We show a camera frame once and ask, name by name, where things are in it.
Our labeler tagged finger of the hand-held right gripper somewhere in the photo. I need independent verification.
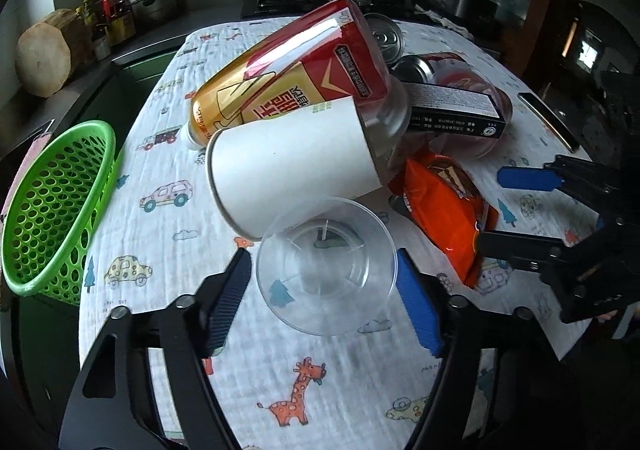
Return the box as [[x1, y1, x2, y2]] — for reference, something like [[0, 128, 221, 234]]
[[477, 229, 568, 278], [497, 155, 626, 218]]

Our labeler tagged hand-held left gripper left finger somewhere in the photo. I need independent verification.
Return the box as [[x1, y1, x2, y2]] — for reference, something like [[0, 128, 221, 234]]
[[59, 247, 253, 450]]

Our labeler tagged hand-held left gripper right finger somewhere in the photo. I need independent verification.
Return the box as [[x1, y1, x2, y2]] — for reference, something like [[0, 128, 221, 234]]
[[396, 247, 583, 450]]

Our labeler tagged orange snack packet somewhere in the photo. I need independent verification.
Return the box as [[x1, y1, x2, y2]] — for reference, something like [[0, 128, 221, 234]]
[[389, 154, 500, 288]]

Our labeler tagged white paper cup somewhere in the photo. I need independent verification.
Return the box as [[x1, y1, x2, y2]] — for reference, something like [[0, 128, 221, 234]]
[[206, 94, 383, 238]]

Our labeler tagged green plastic perforated basket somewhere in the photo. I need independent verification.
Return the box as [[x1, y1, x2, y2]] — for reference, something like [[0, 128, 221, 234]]
[[0, 121, 118, 307]]

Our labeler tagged red and gold plastic bottle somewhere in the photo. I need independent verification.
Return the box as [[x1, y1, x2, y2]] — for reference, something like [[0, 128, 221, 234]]
[[181, 0, 412, 181]]

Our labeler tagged black flat strip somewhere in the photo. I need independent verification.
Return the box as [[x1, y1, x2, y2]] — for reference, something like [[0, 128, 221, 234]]
[[517, 92, 581, 153]]

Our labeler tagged pink clear plastic cup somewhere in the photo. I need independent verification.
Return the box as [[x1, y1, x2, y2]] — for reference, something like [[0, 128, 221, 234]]
[[427, 72, 514, 161]]

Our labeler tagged white cartoon printed tablecloth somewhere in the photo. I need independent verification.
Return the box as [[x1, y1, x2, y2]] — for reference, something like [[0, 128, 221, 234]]
[[80, 20, 601, 441]]

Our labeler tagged small printed cardboard box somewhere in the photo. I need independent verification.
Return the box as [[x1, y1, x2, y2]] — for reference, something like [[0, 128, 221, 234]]
[[404, 82, 505, 139]]

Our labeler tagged red drink can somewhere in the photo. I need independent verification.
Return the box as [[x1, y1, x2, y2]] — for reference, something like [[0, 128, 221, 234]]
[[392, 52, 481, 85]]

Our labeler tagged white rag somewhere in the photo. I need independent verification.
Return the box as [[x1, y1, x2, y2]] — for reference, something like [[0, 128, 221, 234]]
[[425, 10, 476, 38]]

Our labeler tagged blue drink can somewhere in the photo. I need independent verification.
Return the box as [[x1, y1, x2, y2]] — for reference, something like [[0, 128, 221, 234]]
[[362, 14, 405, 64]]

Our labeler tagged pink towel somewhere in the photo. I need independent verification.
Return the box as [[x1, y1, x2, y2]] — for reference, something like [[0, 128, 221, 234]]
[[0, 132, 53, 221]]

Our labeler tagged dark sauce bottle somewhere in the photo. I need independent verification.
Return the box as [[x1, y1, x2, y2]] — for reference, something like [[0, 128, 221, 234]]
[[90, 24, 112, 61]]

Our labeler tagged round wooden chopping block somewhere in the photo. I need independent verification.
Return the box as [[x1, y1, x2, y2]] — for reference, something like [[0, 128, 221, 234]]
[[15, 8, 88, 98]]

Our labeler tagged oil bottle with red label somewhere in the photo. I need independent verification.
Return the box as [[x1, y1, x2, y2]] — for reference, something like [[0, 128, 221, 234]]
[[101, 0, 137, 46]]

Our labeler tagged yellowish condiment bottle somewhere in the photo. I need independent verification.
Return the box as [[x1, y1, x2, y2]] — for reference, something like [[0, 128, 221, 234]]
[[75, 0, 98, 28]]

